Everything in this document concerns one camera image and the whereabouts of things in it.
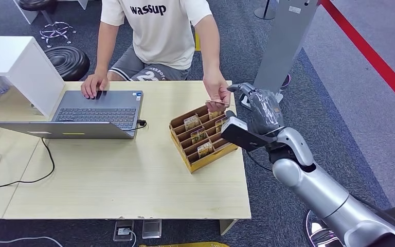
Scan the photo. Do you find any floor power socket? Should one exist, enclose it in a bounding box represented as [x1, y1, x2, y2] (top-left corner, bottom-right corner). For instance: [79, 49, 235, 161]
[112, 220, 135, 243]

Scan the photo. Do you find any white floor cable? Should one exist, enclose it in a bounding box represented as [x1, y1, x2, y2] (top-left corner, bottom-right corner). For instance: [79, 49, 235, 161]
[0, 235, 64, 247]

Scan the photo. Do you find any wooden table leg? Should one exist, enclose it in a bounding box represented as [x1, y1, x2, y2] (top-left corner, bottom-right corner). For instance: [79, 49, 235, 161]
[219, 219, 239, 237]

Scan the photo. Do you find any person's left hand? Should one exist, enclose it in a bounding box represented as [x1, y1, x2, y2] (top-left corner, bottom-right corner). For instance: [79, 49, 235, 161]
[202, 73, 232, 113]

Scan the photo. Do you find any grey laptop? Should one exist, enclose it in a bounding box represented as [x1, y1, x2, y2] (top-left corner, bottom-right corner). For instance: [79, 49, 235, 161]
[0, 90, 145, 140]

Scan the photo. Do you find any black stool with chrome base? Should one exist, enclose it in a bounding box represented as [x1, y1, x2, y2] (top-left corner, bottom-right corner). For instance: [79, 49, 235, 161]
[17, 0, 78, 48]

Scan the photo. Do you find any white cabinet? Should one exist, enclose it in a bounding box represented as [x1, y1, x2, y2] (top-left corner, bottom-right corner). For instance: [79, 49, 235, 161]
[0, 36, 66, 117]

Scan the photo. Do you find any black laptop power cable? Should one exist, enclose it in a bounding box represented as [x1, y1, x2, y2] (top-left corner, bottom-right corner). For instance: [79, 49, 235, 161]
[0, 119, 148, 188]

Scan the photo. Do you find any cardboard card holder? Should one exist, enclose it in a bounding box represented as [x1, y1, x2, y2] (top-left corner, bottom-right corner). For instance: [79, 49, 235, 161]
[169, 104, 239, 174]

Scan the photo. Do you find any grey round pole base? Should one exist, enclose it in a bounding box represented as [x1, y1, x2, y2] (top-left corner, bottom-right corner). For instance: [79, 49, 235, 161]
[254, 0, 278, 21]

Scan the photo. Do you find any person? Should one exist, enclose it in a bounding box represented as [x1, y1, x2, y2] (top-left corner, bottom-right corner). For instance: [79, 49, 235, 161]
[100, 0, 213, 82]

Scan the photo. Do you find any yellow flat object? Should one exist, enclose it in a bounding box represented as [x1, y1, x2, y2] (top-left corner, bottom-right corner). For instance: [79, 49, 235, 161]
[138, 241, 231, 247]

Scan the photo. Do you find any metal floor socket cover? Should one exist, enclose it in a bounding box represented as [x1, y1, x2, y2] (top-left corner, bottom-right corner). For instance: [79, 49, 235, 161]
[141, 219, 163, 240]

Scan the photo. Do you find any round base with pink rim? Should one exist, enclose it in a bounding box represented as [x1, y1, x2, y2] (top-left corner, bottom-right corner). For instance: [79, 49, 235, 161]
[280, 73, 292, 91]

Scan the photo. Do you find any grey kiosk stand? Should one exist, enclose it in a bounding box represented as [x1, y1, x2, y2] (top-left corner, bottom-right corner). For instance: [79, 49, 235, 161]
[240, 0, 321, 112]

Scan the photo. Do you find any black round stool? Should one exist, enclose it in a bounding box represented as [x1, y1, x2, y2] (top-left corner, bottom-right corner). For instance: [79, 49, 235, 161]
[44, 46, 91, 82]

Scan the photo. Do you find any white plug with cable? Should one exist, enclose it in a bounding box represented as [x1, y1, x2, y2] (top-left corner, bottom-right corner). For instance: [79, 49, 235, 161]
[117, 227, 137, 247]

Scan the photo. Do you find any person's right hand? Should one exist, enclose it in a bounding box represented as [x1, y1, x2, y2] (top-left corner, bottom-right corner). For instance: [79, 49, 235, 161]
[80, 69, 109, 100]

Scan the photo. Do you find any red floor tape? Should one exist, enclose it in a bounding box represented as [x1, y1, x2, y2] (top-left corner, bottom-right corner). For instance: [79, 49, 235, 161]
[320, 0, 395, 117]

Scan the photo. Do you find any pale wrist camera, black bracket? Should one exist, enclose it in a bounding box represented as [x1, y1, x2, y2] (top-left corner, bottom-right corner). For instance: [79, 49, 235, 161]
[220, 116, 274, 153]

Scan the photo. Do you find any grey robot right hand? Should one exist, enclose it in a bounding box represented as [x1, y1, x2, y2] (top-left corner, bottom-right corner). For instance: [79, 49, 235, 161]
[227, 82, 285, 136]

